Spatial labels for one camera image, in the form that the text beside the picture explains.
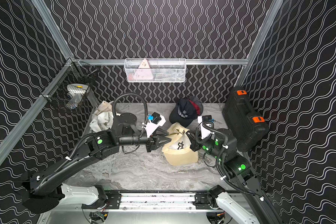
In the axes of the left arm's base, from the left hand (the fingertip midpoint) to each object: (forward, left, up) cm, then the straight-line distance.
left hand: (169, 133), depth 56 cm
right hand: (+5, -8, -4) cm, 10 cm away
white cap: (+28, +51, -34) cm, 67 cm away
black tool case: (+18, -44, -18) cm, 51 cm away
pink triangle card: (+49, +20, -4) cm, 53 cm away
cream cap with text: (+43, +53, -33) cm, 76 cm away
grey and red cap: (+54, -21, -34) cm, 68 cm away
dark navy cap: (+40, -9, -32) cm, 53 cm away
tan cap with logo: (+3, -5, -21) cm, 22 cm away
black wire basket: (+29, +60, -5) cm, 66 cm away
